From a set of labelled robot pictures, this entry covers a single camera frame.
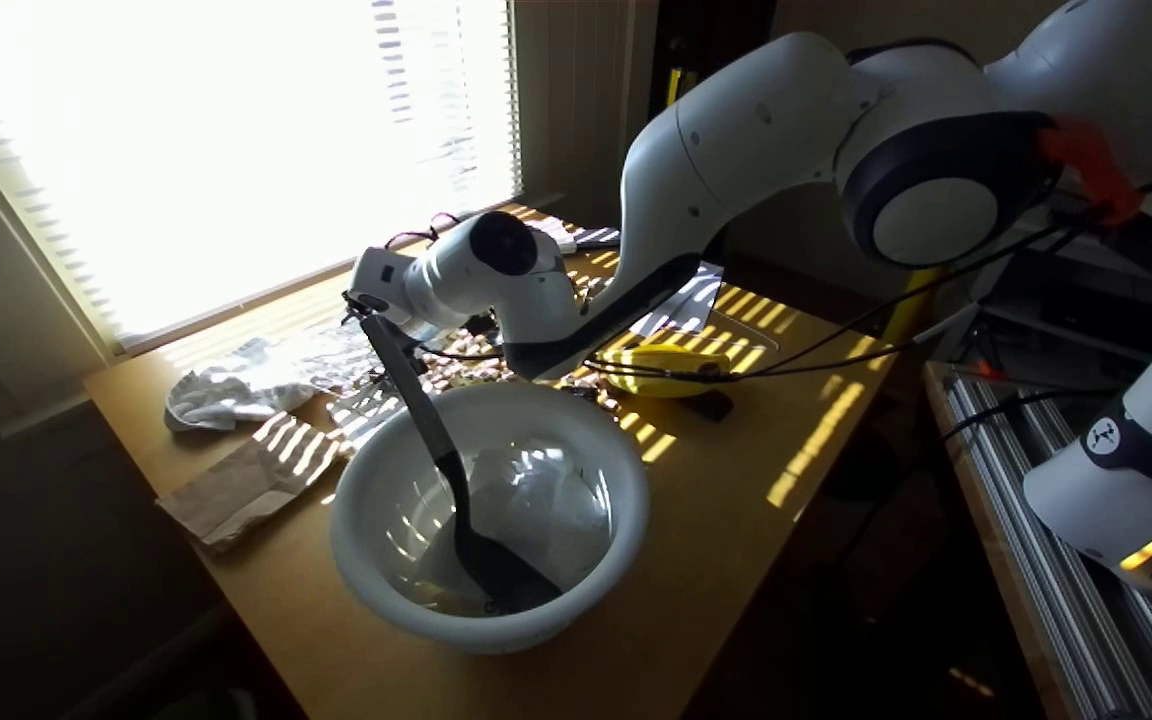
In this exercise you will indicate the white crumpled cloth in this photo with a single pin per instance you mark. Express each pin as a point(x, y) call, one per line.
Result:
point(222, 400)

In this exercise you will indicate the white window blinds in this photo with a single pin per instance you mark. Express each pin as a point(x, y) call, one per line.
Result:
point(192, 155)

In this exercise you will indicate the yellow tape measure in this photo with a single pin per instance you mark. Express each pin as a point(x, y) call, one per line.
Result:
point(660, 371)

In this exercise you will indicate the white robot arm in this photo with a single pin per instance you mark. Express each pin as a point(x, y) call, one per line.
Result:
point(929, 151)

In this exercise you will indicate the white plastic bowl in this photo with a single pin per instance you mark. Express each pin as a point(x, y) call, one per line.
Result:
point(393, 517)

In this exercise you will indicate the black plastic spatula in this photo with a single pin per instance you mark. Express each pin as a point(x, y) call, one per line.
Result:
point(429, 427)

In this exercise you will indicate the brown paper napkin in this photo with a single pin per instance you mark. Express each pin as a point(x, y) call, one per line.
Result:
point(248, 486)

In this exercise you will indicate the striped grey cloth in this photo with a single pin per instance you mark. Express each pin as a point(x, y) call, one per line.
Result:
point(687, 310)

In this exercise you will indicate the white paper in bowl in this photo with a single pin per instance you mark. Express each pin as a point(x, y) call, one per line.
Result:
point(546, 507)

